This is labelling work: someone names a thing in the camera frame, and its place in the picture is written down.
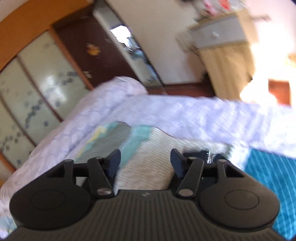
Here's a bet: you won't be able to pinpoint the sliding glass wardrobe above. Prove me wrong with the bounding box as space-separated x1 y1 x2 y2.
1 1 92 182

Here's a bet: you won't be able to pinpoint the patterned bed cover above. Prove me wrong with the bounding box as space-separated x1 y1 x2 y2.
68 122 295 240

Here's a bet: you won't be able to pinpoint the dark brown door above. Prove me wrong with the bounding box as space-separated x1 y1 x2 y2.
54 16 138 87

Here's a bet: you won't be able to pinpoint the lilac rolled duvet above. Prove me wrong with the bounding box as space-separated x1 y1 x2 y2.
1 77 295 238

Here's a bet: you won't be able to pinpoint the black pants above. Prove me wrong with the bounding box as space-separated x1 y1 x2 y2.
183 150 226 164

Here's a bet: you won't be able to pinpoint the wooden cabinet with drawer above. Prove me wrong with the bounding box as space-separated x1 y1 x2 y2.
176 9 258 100

